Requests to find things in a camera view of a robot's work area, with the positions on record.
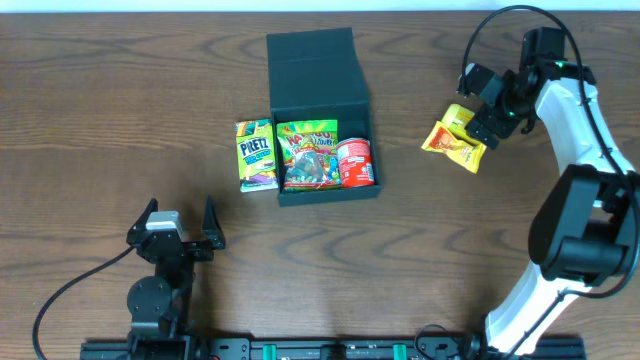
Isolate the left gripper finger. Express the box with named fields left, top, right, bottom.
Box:
left=129, top=198, right=158, bottom=233
left=201, top=195, right=226, bottom=249

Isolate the yellow snack can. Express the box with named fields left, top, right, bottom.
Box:
left=441, top=104, right=481, bottom=146

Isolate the red Pringles can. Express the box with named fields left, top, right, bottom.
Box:
left=337, top=138, right=375, bottom=188

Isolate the green Haribo gummy bag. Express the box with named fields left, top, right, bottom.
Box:
left=276, top=119, right=341, bottom=193

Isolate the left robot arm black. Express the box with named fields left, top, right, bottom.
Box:
left=123, top=197, right=226, bottom=360

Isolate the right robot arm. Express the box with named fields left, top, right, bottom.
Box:
left=459, top=27, right=639, bottom=359

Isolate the yellow orange snack packet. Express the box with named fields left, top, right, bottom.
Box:
left=421, top=121, right=486, bottom=174

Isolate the Pretz snack box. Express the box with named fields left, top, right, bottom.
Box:
left=236, top=119, right=278, bottom=193

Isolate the black open gift box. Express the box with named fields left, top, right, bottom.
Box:
left=266, top=27, right=383, bottom=207

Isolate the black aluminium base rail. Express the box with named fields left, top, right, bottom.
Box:
left=79, top=334, right=586, bottom=360

